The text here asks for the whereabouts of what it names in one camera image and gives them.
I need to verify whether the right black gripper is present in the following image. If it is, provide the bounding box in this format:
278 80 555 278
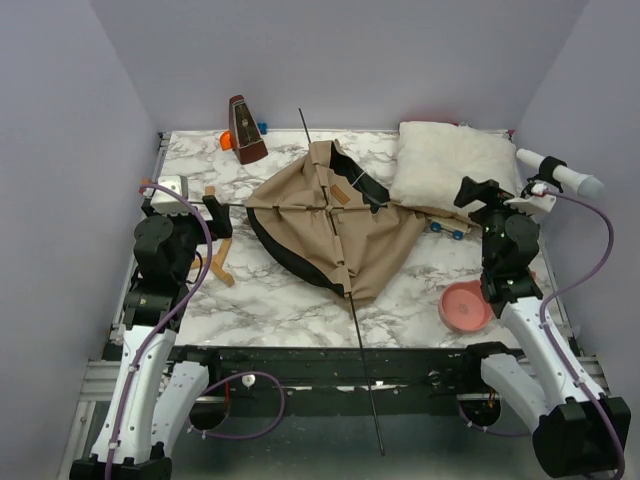
455 175 537 270

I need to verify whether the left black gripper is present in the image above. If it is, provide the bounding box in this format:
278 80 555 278
142 194 232 281

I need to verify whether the tan pet tent fabric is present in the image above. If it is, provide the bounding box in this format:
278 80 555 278
244 140 426 304

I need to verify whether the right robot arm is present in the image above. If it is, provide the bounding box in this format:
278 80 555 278
454 177 631 479

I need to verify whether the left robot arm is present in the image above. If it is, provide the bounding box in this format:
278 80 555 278
69 189 233 479

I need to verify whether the pink cat-ear pet bowl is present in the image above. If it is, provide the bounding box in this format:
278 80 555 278
438 280 493 333

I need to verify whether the wooden toy car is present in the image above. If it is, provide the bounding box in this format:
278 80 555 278
429 217 471 240

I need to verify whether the white fluffy pillow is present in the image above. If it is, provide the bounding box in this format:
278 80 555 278
390 121 521 221

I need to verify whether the brown wooden metronome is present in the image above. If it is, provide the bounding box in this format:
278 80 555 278
229 95 268 165

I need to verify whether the orange plastic cup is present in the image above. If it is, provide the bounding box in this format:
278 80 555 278
219 130 233 151

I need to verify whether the wooden stand frame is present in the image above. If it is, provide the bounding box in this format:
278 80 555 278
204 186 235 287

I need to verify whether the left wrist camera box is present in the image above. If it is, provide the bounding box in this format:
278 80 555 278
151 175 189 216

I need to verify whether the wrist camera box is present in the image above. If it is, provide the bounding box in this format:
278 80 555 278
151 175 189 216
504 195 556 215

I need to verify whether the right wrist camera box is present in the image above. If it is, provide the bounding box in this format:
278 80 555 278
504 195 556 215

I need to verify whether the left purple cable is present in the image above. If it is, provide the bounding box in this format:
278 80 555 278
102 182 289 480

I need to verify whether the purple cable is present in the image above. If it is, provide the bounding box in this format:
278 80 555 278
457 187 629 474
102 182 289 480

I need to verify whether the white microphone on mount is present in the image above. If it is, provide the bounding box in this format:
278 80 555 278
516 148 604 199

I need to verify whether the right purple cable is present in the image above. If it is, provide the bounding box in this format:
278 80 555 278
457 187 629 474

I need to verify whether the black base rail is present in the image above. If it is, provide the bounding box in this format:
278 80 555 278
164 344 526 416

